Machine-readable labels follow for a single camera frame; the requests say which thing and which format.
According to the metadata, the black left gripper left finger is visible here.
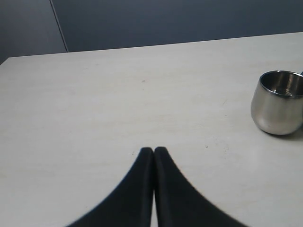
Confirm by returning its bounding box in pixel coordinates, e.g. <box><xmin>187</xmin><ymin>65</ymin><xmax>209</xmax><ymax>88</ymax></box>
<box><xmin>69</xmin><ymin>147</ymin><xmax>153</xmax><ymax>227</ymax></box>

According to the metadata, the stainless steel cup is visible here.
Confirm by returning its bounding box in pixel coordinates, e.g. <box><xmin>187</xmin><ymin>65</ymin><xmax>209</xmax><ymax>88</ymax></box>
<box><xmin>251</xmin><ymin>70</ymin><xmax>303</xmax><ymax>135</ymax></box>

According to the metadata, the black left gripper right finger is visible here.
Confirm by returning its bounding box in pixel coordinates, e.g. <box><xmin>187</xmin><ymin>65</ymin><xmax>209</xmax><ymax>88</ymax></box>
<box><xmin>154</xmin><ymin>147</ymin><xmax>245</xmax><ymax>227</ymax></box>

